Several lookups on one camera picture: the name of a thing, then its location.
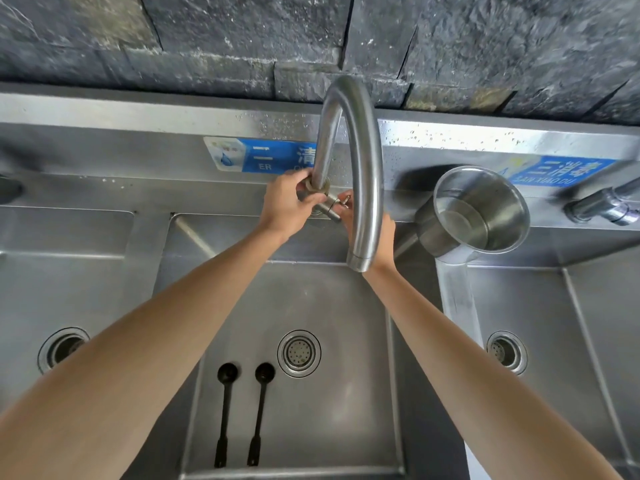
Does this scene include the person's right hand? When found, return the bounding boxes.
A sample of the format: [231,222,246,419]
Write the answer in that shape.
[337,190,399,275]

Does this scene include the person's left hand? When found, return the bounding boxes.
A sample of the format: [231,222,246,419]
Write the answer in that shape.
[256,168,327,243]

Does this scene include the steel faucet lever handle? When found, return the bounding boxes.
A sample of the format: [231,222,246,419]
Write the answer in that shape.
[312,192,351,222]

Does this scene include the steel gooseneck faucet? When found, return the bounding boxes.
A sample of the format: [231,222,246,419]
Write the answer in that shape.
[297,75,385,274]

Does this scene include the person's left forearm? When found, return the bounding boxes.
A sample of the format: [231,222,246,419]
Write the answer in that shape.
[0,226,301,480]

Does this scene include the person's right forearm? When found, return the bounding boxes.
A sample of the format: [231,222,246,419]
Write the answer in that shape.
[361,262,624,480]

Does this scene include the blue and white label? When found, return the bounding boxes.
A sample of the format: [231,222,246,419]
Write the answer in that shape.
[203,136,321,175]

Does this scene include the round steel sink drain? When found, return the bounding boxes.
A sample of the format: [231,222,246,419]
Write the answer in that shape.
[37,327,91,375]
[277,329,323,379]
[485,330,529,377]

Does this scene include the stainless steel cup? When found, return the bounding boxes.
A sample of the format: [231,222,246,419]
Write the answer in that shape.
[414,165,531,261]

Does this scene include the stainless steel sink unit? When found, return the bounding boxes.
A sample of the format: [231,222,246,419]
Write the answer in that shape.
[0,82,640,480]

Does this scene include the blue label with yellow corner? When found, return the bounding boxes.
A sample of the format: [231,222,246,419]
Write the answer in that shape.
[494,155,619,189]

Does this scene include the black long-handled spoon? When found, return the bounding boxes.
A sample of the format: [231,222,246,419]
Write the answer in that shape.
[214,363,240,469]
[246,363,277,468]

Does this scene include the chrome wall faucet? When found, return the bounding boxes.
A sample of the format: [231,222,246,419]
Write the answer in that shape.
[563,177,640,227]

